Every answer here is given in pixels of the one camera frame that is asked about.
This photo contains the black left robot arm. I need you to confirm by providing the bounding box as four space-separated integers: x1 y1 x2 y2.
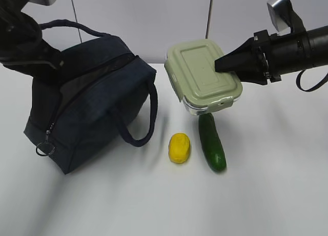
1 0 63 84

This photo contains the yellow lemon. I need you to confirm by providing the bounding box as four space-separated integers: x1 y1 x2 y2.
169 132 191 164

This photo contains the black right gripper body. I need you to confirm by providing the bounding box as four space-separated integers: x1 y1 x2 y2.
254 30 312 82

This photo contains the green cucumber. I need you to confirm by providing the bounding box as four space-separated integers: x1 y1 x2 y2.
198 113 227 173

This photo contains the dark blue lunch bag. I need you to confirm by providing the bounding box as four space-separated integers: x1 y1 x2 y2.
24 19 158 174

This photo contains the green lid glass container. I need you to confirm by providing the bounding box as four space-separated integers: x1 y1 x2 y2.
164 39 243 115

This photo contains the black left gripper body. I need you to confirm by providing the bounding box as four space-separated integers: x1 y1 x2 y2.
1 40 64 80

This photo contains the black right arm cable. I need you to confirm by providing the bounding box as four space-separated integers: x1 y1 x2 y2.
296 66 328 92

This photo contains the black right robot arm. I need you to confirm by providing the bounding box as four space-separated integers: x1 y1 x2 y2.
215 27 327 87

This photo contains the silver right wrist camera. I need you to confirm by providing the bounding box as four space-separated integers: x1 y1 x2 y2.
267 0 293 33

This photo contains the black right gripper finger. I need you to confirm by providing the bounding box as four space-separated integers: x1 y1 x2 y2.
215 37 256 72
230 63 268 85

